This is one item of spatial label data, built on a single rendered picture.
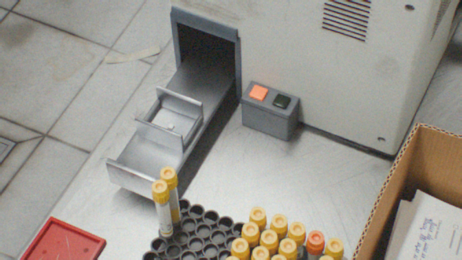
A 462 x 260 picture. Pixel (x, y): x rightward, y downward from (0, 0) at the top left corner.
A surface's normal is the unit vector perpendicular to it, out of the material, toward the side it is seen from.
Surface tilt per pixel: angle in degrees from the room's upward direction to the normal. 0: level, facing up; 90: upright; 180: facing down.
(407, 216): 2
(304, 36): 90
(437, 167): 89
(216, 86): 0
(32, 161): 0
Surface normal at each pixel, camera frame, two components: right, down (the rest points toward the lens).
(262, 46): -0.44, 0.73
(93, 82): -0.03, -0.58
